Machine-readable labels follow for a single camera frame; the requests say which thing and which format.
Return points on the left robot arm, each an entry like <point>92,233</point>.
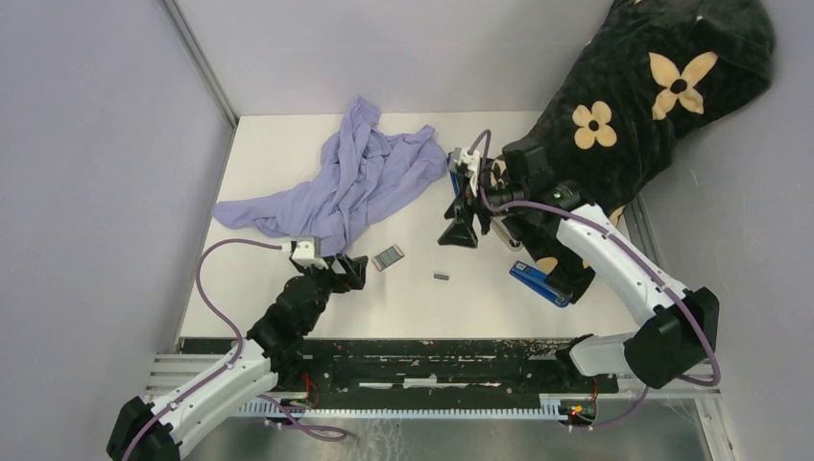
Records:
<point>171,426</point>

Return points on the lavender crumpled cloth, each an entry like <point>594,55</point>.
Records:
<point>365,177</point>

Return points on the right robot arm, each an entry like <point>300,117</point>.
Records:
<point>677,327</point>

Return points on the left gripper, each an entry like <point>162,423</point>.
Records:
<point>353,277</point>

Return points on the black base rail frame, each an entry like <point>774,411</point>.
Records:
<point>437,398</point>

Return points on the box of staples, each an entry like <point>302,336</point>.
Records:
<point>387,258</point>

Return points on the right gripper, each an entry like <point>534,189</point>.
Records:
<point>462,232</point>

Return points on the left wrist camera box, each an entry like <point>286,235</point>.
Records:
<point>306,253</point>

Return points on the blue stapler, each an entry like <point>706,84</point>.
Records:
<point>536,280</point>
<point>454,182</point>

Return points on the slotted cable duct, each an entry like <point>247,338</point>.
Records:
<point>550,411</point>

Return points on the beige and black stapler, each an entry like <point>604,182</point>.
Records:
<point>505,236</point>

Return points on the black floral blanket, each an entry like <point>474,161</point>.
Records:
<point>654,72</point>

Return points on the aluminium rail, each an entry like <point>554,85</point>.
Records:
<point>537,374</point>

